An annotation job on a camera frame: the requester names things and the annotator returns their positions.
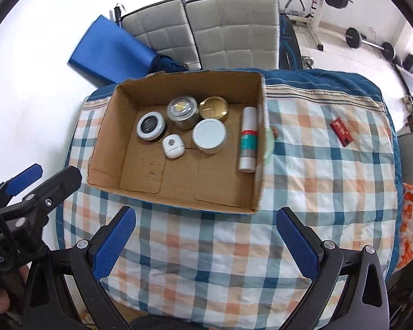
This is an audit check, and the black and silver round tin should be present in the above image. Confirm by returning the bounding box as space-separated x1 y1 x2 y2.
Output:
136 111 167 142

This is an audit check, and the small white oval case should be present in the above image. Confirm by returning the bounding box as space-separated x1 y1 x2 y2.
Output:
162 134 185 160

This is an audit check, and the red rectangular packet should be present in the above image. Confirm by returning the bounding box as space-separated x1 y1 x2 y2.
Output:
330 118 353 147

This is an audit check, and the large silver round tin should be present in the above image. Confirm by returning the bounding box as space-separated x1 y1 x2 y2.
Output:
167 95 200 130

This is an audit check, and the white and teal spray bottle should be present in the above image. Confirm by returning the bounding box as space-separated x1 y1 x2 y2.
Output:
239 106 258 173

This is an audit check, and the white lidded round jar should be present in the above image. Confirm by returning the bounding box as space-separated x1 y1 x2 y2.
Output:
192 119 227 155

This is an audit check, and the gold round tin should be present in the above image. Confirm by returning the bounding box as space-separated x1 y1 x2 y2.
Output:
199 96 228 122

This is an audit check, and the left hand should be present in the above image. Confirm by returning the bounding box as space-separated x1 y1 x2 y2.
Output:
0 265 29 314

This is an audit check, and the orange and white cushion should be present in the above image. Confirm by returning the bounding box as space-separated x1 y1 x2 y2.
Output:
395 183 413 270

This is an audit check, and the plaid checkered tablecloth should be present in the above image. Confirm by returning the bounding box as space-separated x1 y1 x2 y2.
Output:
56 68 403 329

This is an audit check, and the open cardboard box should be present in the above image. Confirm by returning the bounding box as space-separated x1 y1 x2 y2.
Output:
87 71 268 215

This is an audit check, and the dark blue folded umbrella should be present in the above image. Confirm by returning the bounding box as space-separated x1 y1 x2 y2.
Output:
148 54 189 74

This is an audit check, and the left grey quilted cushion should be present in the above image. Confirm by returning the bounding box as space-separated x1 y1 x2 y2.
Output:
121 0 201 70

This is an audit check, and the grey quilted cushion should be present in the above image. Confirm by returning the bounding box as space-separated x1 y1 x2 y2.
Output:
121 0 201 70
185 0 280 70

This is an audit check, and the short barbell on floor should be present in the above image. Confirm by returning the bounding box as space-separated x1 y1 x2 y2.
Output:
344 27 396 61

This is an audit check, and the right grey quilted cushion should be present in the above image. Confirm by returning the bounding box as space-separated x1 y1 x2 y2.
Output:
185 0 280 70

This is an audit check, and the white weight bench rack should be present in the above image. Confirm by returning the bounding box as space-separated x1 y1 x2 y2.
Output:
283 0 324 51

